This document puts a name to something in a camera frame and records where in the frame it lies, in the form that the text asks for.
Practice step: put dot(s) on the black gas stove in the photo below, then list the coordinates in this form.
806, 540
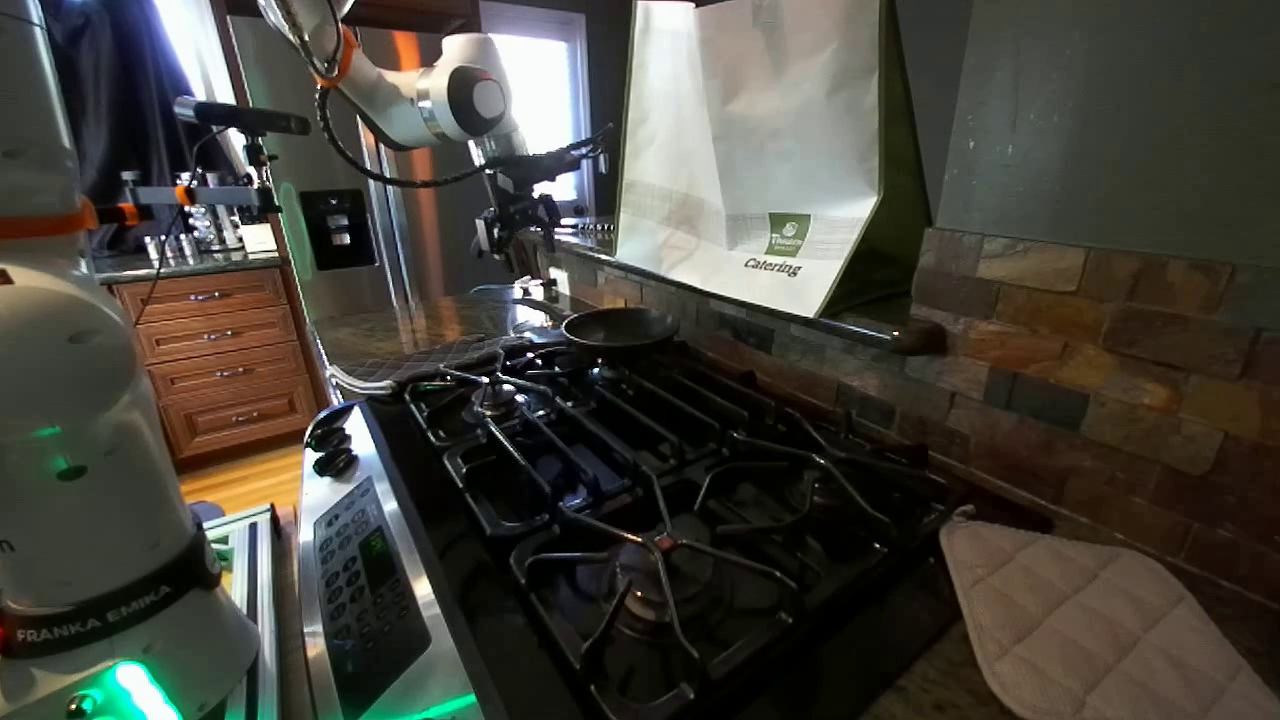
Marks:
643, 465

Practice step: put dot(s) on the bright window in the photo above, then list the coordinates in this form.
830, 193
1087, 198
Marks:
561, 93

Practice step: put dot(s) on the black stove knob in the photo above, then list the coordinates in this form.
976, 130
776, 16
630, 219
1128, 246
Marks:
339, 462
329, 425

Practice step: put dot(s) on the stainless steel refrigerator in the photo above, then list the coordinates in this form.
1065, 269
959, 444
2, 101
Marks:
425, 224

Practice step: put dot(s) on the black frying pan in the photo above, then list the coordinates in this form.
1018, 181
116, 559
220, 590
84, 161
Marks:
619, 328

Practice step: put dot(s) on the white green catering bag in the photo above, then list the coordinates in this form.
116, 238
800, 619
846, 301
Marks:
746, 145

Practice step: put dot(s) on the black stereo camera bar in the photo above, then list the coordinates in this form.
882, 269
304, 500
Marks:
241, 118

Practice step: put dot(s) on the black camera stand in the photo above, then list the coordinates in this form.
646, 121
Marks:
201, 193

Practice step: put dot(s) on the white quilted pot holder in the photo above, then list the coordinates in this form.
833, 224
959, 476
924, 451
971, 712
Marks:
1105, 626

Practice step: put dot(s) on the wooden drawer cabinet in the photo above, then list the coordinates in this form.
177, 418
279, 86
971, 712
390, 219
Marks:
224, 360

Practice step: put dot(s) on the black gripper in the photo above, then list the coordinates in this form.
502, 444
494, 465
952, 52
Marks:
519, 230

